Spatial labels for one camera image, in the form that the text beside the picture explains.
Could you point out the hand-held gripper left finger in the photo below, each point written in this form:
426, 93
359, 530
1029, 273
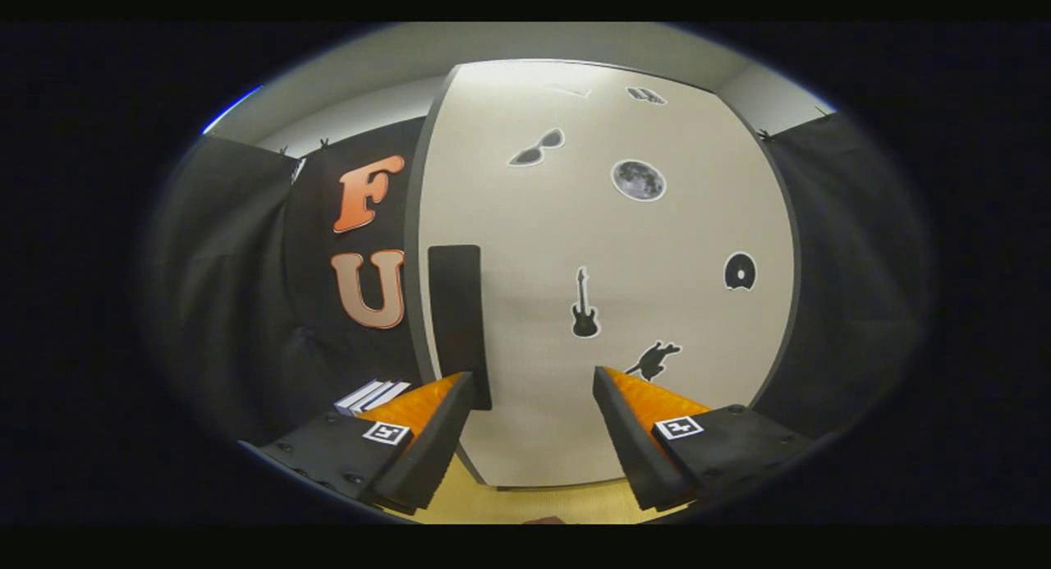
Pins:
427, 454

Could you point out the white cabinet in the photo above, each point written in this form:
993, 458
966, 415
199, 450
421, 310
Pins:
412, 224

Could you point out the black backdrop cloth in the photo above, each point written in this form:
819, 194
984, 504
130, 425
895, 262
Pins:
246, 306

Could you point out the white cabinet door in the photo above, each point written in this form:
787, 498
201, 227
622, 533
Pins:
657, 249

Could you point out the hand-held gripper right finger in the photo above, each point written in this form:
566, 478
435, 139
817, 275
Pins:
636, 446

